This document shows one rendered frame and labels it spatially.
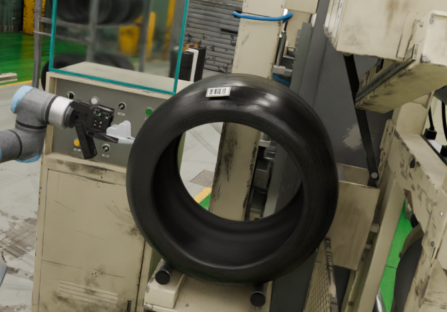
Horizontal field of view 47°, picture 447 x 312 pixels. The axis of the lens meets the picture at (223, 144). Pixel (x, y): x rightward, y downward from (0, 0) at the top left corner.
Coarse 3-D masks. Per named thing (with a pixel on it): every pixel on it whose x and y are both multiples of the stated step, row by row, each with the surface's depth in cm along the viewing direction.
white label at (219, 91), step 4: (208, 88) 134; (212, 88) 133; (216, 88) 133; (220, 88) 133; (224, 88) 133; (228, 88) 132; (208, 92) 132; (212, 92) 132; (216, 92) 132; (220, 92) 131; (224, 92) 131; (228, 92) 131; (208, 96) 131
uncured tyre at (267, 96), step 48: (192, 96) 134; (240, 96) 132; (288, 96) 138; (144, 144) 137; (288, 144) 131; (144, 192) 140; (336, 192) 137; (192, 240) 167; (240, 240) 170; (288, 240) 139
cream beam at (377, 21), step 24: (336, 0) 124; (360, 0) 97; (384, 0) 96; (408, 0) 96; (432, 0) 95; (360, 24) 98; (384, 24) 97; (408, 24) 96; (336, 48) 100; (360, 48) 99; (384, 48) 98
